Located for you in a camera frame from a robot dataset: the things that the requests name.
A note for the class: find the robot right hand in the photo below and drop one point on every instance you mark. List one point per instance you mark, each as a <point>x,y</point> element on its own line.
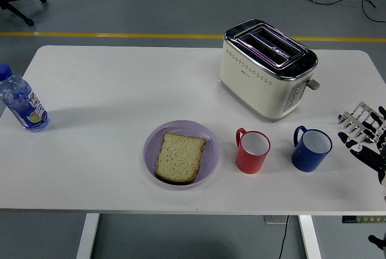
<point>362,150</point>

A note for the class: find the red cup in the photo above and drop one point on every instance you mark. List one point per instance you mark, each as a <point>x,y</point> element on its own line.
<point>250,162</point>

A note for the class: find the white table leg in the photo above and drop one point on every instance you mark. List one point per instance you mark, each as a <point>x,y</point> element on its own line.
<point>87,238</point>
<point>310,238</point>

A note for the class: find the metal toast rack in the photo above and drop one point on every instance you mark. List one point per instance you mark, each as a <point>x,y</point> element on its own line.
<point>359,111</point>

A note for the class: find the grey box under table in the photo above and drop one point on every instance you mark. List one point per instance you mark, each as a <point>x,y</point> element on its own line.
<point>273,219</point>

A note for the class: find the blue cup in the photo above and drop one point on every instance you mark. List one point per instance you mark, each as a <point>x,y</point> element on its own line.
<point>307,159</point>

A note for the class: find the yellow floor tape line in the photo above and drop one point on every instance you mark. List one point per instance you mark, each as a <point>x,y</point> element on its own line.
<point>120,34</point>

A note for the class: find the cream and chrome toaster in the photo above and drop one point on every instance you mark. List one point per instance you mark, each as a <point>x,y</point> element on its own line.
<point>256,90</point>

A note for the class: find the desk height control panel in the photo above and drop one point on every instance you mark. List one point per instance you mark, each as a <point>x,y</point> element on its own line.
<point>362,219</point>

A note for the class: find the bread slice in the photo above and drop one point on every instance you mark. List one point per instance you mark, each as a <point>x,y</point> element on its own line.
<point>181,159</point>

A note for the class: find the purple plate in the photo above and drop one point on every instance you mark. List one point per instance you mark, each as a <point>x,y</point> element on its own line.
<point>150,156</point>

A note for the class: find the clear bottle with blue cap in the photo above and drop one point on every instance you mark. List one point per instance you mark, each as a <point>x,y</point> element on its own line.
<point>24,105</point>

